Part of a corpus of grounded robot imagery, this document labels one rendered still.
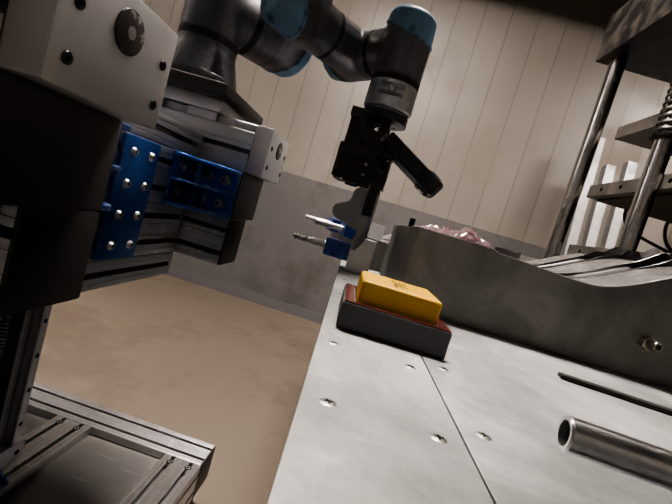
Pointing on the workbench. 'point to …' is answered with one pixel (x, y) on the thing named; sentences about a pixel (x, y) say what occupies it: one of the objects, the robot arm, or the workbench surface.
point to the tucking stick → (615, 393)
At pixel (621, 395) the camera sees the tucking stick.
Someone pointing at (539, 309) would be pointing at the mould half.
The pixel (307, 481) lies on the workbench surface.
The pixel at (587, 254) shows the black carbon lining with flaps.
